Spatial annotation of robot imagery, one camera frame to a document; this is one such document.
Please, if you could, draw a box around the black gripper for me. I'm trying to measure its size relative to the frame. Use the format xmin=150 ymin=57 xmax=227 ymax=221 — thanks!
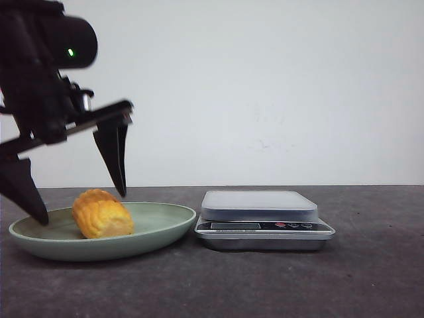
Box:
xmin=1 ymin=68 xmax=133 ymax=225

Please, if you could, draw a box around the yellow corn cob piece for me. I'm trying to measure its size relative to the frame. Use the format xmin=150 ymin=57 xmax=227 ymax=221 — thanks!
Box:
xmin=72 ymin=189 xmax=134 ymax=239

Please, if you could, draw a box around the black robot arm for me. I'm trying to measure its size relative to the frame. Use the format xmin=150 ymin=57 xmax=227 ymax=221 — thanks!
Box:
xmin=1 ymin=1 xmax=133 ymax=225

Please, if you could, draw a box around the light green oval plate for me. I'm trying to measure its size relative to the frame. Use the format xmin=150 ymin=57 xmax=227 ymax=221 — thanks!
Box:
xmin=9 ymin=202 xmax=196 ymax=262

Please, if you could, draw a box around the silver digital kitchen scale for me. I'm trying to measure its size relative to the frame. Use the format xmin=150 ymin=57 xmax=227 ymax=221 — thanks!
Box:
xmin=195 ymin=190 xmax=335 ymax=250

